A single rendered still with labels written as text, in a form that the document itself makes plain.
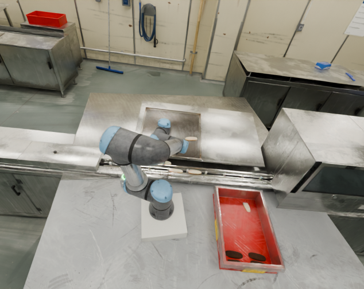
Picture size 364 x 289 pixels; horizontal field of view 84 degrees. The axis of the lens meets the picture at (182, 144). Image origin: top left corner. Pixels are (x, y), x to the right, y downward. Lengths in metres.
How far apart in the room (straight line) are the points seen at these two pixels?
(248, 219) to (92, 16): 4.67
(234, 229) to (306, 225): 0.50
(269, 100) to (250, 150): 1.60
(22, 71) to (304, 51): 5.35
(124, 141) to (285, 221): 1.19
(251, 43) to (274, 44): 0.49
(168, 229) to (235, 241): 0.41
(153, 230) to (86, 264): 0.36
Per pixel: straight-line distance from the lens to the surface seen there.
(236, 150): 1.71
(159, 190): 1.08
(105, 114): 2.08
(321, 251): 1.60
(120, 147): 0.74
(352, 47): 6.02
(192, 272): 1.24
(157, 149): 0.74
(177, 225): 1.24
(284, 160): 1.52
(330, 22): 5.54
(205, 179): 1.48
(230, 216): 1.42
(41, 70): 3.95
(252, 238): 1.40
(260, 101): 3.21
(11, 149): 1.78
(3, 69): 4.31
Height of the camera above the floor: 2.01
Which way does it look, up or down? 43 degrees down
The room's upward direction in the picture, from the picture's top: 9 degrees clockwise
